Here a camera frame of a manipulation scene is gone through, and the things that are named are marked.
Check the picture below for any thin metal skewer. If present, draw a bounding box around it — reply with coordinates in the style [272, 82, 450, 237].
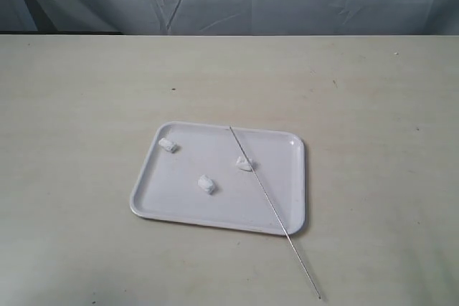
[229, 126, 323, 300]

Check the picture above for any white foam cube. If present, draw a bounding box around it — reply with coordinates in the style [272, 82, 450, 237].
[197, 175, 217, 195]
[158, 138, 179, 153]
[235, 156, 256, 172]

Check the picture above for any white plastic tray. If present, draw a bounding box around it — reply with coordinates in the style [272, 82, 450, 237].
[130, 122, 308, 235]

